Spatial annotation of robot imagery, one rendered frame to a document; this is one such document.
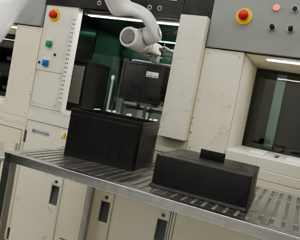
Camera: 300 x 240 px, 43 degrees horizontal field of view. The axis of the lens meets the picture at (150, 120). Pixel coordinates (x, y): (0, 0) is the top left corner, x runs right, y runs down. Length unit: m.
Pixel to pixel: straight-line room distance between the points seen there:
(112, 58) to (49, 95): 0.57
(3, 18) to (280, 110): 1.38
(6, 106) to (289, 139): 1.49
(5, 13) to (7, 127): 0.98
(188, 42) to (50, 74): 0.76
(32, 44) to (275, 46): 1.22
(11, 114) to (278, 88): 1.41
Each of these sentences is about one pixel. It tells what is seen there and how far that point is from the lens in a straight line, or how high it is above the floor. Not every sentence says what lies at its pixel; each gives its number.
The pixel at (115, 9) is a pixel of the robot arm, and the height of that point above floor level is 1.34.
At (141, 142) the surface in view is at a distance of 1.33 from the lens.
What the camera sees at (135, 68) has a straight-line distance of 1.76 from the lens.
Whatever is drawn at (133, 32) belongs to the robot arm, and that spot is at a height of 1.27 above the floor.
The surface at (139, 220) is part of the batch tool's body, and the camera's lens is 1.79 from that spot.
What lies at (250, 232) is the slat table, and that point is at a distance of 1.01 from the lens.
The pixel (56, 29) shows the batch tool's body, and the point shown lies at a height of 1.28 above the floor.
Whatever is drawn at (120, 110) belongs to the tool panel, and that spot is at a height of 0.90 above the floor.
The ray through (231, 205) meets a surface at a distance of 1.10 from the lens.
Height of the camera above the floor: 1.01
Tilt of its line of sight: 3 degrees down
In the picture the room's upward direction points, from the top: 11 degrees clockwise
